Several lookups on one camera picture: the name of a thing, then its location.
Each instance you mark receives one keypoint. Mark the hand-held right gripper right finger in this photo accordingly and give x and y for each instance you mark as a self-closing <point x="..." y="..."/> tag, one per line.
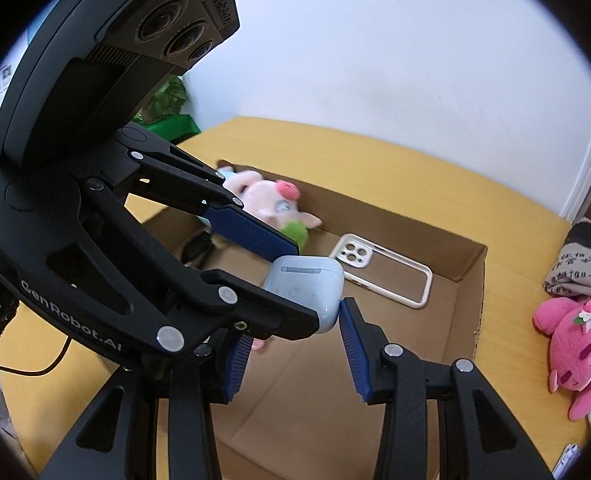
<point x="355" y="355"/>

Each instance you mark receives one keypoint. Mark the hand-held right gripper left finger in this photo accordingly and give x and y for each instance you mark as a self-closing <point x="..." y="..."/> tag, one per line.
<point x="238" y="370"/>

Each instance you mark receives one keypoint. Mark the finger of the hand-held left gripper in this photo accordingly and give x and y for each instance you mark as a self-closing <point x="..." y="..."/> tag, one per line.
<point x="255" y="310"/>
<point x="255" y="235"/>

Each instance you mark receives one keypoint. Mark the white earbuds case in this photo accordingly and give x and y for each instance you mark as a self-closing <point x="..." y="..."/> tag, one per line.
<point x="305" y="285"/>

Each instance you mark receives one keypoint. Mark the black sunglasses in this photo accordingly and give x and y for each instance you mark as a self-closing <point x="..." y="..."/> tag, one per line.
<point x="195" y="251"/>

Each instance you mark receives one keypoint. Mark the brown cardboard box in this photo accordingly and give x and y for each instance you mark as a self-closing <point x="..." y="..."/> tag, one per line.
<point x="425" y="320"/>

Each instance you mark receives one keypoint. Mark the white clear phone case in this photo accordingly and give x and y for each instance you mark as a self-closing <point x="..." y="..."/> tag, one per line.
<point x="349" y="255"/>

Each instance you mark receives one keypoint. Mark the pink pig plush toy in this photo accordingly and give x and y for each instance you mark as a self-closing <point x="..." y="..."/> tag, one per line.
<point x="265" y="200"/>

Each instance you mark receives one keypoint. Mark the large green potted plant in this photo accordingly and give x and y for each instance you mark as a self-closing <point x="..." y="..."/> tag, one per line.
<point x="168" y="97"/>

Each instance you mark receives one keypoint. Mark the green cloth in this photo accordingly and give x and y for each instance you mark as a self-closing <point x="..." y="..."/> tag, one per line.
<point x="173" y="127"/>

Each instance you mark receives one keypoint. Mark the magenta plush toy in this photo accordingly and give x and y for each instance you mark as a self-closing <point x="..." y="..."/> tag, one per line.
<point x="575" y="350"/>

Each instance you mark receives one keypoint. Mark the beige printed cloth bag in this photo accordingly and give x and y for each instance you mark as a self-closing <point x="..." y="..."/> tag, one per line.
<point x="575" y="265"/>

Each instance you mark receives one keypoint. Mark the white power strip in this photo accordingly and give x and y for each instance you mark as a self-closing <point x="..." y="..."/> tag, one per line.
<point x="570" y="460"/>

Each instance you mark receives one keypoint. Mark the white door frame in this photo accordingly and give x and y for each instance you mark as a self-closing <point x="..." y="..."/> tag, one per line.
<point x="590" y="175"/>

